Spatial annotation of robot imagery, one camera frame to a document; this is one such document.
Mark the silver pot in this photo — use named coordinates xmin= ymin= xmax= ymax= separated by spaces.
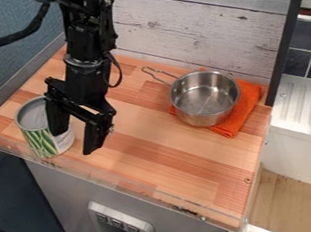
xmin=139 ymin=59 xmax=243 ymax=133

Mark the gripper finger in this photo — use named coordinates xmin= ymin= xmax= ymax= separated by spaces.
xmin=79 ymin=117 xmax=118 ymax=156
xmin=43 ymin=98 xmax=73 ymax=138

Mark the orange cloth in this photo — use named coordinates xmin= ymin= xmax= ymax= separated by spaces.
xmin=166 ymin=76 xmax=266 ymax=143

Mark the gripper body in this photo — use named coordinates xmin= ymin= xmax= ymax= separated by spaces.
xmin=41 ymin=54 xmax=119 ymax=131

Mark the white cabinet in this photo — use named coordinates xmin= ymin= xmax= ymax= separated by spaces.
xmin=253 ymin=71 xmax=311 ymax=195

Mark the green and white can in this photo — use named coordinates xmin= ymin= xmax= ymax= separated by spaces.
xmin=12 ymin=93 xmax=77 ymax=162

